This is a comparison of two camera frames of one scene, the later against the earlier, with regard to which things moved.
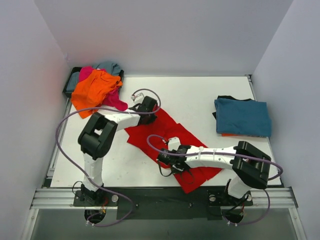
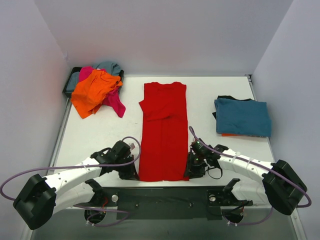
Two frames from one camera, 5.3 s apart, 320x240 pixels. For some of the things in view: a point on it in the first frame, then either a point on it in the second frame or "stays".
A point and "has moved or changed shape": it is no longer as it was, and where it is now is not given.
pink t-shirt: x=114 y=99 stays
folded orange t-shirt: x=241 y=135 stays
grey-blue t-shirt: x=73 y=80 stays
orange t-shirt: x=89 y=92 stays
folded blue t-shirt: x=242 y=117 stays
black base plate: x=190 y=203 stays
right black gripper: x=164 y=158 → x=194 y=169
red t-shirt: x=148 y=135 has moved or changed shape
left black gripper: x=149 y=118 → x=129 y=172
